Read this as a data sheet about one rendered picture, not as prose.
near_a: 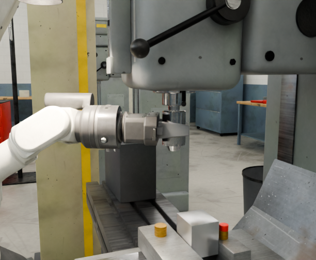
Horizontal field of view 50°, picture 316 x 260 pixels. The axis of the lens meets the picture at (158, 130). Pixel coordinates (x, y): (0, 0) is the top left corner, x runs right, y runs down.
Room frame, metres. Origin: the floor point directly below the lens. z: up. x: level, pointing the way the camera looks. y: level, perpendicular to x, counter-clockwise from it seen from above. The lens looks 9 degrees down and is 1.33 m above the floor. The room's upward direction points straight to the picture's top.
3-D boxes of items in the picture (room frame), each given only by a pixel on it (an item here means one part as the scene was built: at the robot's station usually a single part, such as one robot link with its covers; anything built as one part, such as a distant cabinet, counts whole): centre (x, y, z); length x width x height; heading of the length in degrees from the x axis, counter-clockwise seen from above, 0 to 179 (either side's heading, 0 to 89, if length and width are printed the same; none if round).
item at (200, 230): (0.57, -0.07, 1.06); 0.06 x 0.05 x 0.06; 21
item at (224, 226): (0.56, -0.11, 1.07); 0.02 x 0.02 x 0.03
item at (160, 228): (0.57, 0.00, 1.07); 0.02 x 0.02 x 0.02
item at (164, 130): (0.65, -0.03, 1.23); 0.06 x 0.02 x 0.03; 87
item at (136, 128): (0.69, 0.06, 1.23); 0.13 x 0.12 x 0.10; 177
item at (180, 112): (0.68, -0.03, 1.26); 0.05 x 0.05 x 0.01
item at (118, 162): (1.14, 0.10, 1.05); 0.22 x 0.12 x 0.20; 21
